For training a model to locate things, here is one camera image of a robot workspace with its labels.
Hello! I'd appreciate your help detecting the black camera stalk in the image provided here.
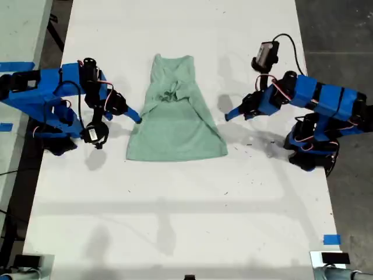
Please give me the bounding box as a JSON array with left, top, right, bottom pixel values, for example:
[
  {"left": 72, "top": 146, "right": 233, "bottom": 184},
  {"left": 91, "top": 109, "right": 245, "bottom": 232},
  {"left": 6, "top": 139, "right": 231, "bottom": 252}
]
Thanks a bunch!
[
  {"left": 92, "top": 104, "right": 104, "bottom": 127},
  {"left": 256, "top": 69, "right": 273, "bottom": 94}
]

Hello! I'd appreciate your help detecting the small black box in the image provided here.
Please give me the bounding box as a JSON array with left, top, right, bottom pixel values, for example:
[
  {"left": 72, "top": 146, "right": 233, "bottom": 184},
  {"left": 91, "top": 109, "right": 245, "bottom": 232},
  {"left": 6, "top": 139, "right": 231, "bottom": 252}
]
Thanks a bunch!
[
  {"left": 321, "top": 252, "right": 350, "bottom": 265},
  {"left": 13, "top": 254, "right": 41, "bottom": 268}
]

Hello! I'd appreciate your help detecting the black camera cable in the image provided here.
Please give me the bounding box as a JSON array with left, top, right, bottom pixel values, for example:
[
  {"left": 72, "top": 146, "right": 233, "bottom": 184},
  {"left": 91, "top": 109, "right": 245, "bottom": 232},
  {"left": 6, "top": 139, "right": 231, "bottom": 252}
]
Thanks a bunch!
[
  {"left": 43, "top": 80, "right": 88, "bottom": 131},
  {"left": 272, "top": 33, "right": 305, "bottom": 75}
]

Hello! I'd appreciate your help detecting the grey tube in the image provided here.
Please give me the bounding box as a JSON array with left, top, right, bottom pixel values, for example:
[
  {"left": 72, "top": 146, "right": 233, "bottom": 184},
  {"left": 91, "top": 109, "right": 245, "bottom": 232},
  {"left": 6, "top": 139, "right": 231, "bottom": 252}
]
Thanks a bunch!
[
  {"left": 313, "top": 267, "right": 373, "bottom": 280},
  {"left": 0, "top": 269, "right": 44, "bottom": 280}
]

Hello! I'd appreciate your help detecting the white side table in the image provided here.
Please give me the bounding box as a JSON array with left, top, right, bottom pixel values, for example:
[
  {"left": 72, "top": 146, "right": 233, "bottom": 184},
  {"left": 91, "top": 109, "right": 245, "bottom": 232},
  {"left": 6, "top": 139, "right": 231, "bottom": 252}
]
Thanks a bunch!
[{"left": 0, "top": 0, "right": 54, "bottom": 234}]

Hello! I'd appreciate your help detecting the black camera box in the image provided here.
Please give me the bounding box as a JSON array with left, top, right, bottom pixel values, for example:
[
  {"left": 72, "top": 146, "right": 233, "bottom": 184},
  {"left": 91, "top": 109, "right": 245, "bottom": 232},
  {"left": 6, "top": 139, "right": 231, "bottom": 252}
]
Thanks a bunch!
[
  {"left": 80, "top": 122, "right": 110, "bottom": 149},
  {"left": 252, "top": 41, "right": 280, "bottom": 72}
]

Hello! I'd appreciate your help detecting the black stand leg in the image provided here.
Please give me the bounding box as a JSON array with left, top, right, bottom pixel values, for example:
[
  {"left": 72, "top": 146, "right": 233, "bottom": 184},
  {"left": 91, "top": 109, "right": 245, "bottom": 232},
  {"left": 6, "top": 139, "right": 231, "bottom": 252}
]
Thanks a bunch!
[{"left": 47, "top": 13, "right": 65, "bottom": 53}]

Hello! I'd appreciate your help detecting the shiny metal plate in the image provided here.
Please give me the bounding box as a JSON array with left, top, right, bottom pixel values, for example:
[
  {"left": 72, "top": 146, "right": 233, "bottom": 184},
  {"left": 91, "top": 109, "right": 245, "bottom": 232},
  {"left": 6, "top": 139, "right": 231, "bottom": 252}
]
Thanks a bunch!
[
  {"left": 22, "top": 254, "right": 55, "bottom": 274},
  {"left": 309, "top": 250, "right": 347, "bottom": 280}
]

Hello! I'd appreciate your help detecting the pale green T-shirt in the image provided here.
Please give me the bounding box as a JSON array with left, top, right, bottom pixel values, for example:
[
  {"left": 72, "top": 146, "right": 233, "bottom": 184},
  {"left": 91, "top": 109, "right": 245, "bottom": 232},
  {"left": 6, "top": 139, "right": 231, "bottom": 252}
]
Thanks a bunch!
[{"left": 125, "top": 53, "right": 229, "bottom": 162}]

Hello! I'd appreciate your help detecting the long blue tape strip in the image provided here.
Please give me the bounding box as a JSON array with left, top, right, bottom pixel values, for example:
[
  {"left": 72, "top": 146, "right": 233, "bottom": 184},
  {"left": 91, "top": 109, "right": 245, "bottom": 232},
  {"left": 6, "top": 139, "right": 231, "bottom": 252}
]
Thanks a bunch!
[{"left": 0, "top": 61, "right": 36, "bottom": 73}]

